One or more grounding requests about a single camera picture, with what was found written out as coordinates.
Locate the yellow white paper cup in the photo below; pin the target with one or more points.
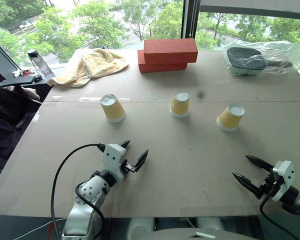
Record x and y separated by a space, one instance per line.
230 118
113 110
180 106

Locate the black clothing pile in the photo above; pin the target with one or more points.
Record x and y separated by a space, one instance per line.
5 115

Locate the clear bottle black lid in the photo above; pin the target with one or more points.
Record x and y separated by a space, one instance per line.
41 63

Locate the clear plastic bag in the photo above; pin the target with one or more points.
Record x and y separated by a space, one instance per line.
285 50

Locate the beige fuzzy cloth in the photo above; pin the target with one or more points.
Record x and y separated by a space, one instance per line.
30 93

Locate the black side table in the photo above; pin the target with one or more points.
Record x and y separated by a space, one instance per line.
17 80

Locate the dark window frame post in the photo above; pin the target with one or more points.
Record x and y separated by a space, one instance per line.
188 22

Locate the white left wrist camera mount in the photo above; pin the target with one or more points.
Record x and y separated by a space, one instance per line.
112 157

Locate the small red items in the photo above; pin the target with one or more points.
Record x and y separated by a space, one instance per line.
27 72

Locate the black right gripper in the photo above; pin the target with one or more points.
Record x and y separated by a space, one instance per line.
268 187

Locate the red brick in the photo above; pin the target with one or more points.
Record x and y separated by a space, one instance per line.
171 50
160 67

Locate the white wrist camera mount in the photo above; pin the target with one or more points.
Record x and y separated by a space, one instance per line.
286 172
112 157

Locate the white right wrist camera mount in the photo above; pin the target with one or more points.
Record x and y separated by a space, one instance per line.
286 172

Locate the dark roller blind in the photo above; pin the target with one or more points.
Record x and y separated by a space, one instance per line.
252 7

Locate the pale yellow towel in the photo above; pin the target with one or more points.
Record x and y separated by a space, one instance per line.
97 65

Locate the small black box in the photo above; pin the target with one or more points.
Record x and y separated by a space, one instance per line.
37 78

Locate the white rounded shape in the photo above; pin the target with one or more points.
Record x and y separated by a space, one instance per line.
210 223
141 227

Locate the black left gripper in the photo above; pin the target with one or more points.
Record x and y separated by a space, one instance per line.
129 169

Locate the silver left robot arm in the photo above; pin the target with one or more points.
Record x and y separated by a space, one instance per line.
90 190

